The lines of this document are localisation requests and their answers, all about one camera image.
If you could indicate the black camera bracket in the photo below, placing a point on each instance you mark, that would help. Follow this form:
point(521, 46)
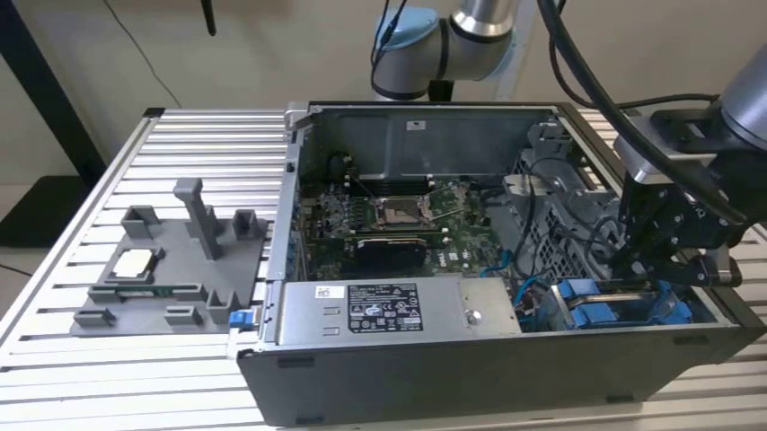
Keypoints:
point(684, 130)

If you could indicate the grey parts rack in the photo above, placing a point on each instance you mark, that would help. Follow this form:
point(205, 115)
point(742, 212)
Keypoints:
point(181, 260)

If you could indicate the black PC case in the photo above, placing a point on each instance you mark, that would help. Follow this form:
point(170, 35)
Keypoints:
point(419, 381)

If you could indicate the black antenna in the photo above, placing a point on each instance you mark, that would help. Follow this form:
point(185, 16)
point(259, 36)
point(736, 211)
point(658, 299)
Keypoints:
point(210, 18)

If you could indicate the green motherboard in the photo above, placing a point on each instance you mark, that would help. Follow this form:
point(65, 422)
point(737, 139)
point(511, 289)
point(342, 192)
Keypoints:
point(462, 242)

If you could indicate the grey power supply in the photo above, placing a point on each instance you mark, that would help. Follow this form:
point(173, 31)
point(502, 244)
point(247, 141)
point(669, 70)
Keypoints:
point(390, 310)

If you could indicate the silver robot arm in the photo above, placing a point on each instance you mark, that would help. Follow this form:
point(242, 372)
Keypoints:
point(479, 27)

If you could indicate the black graphics card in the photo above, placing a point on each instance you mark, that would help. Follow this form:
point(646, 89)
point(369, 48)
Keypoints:
point(390, 251)

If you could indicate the hard disk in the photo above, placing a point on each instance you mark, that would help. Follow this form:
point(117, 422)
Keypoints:
point(578, 310)

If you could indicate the blue case latch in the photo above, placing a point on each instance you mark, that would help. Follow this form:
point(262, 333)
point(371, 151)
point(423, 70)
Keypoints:
point(239, 321)

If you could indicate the grey metal drive cage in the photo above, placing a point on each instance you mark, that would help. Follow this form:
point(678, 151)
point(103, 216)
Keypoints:
point(576, 202)

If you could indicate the black monitor stand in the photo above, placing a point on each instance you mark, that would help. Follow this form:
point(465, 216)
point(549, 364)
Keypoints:
point(37, 211)

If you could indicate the green RAM stick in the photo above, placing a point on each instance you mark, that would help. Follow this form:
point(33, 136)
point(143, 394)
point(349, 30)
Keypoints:
point(162, 291)

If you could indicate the CPU socket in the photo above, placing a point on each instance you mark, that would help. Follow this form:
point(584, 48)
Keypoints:
point(398, 213)

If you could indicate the thin metal locking lever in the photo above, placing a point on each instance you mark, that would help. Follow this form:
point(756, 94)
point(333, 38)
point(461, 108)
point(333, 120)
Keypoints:
point(366, 186)

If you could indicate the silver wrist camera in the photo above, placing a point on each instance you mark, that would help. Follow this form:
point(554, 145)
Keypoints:
point(638, 164)

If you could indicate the silver CPU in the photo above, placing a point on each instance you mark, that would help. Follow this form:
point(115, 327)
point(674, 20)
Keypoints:
point(137, 264)

